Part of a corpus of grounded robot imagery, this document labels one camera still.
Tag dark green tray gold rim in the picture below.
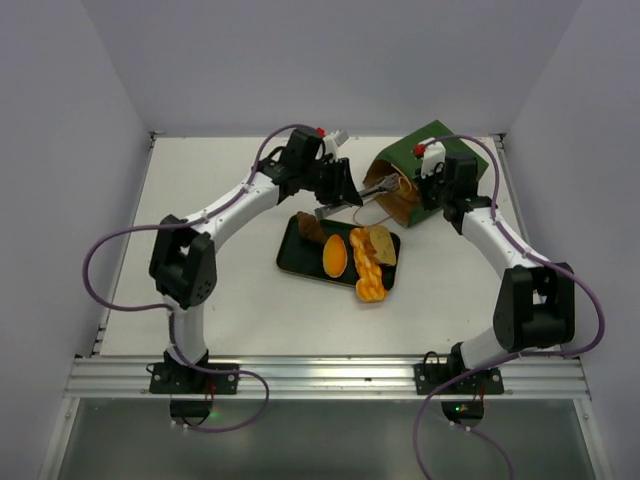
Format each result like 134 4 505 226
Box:
276 214 403 294

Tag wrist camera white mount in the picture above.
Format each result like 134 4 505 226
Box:
413 137 446 178
315 127 349 162

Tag green paper bag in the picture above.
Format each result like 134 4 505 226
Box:
352 119 490 230

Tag orange braided fake bread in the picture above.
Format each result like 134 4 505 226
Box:
349 228 387 303

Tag brown fake chocolate bread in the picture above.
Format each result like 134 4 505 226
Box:
296 211 328 245

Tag orange oval fake bread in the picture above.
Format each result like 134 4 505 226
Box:
322 234 348 278

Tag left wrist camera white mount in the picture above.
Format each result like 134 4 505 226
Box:
315 127 349 162

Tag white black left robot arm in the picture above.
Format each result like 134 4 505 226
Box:
149 125 361 393

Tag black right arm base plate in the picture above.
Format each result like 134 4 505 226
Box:
413 351 505 396

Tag metal serving tongs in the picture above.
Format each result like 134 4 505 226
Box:
314 173 400 220

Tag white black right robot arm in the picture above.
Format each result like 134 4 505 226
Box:
415 144 575 393

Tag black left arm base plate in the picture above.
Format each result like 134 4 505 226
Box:
148 361 239 395

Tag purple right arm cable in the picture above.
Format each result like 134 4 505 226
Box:
413 134 606 480

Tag tan sliced fake bread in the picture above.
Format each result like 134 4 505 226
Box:
367 225 397 266

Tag orange ring fake bread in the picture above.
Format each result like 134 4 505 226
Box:
397 175 416 198

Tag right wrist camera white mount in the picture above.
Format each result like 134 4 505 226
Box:
413 137 446 178

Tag aluminium front mounting rail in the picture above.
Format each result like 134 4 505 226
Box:
63 356 590 400

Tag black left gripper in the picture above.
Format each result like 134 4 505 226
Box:
300 156 363 207

